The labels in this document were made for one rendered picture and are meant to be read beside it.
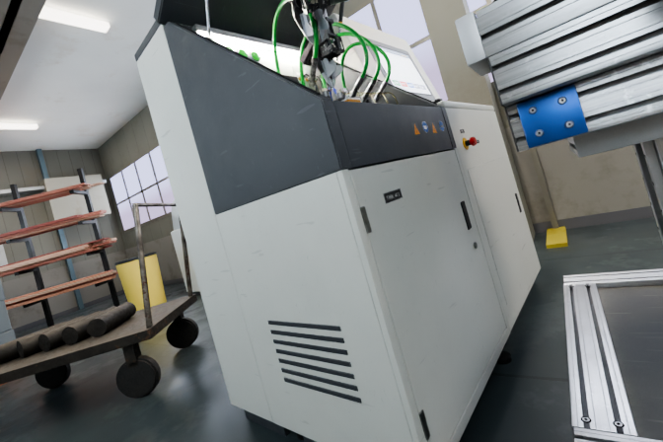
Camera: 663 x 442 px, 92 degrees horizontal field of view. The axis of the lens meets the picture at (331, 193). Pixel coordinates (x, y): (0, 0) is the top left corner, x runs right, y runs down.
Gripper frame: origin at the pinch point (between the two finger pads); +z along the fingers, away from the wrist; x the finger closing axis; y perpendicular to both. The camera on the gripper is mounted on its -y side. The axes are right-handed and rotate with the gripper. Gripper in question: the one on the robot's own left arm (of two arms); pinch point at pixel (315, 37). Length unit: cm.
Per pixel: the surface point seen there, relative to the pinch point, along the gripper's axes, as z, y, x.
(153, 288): 265, -205, -193
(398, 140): 22.8, 31.9, 4.2
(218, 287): 61, 14, -64
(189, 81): 4.2, -19.5, -38.1
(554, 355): 99, 84, 25
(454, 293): 60, 62, -1
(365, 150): 14.8, 38.1, -9.4
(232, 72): -0.6, 1.2, -26.8
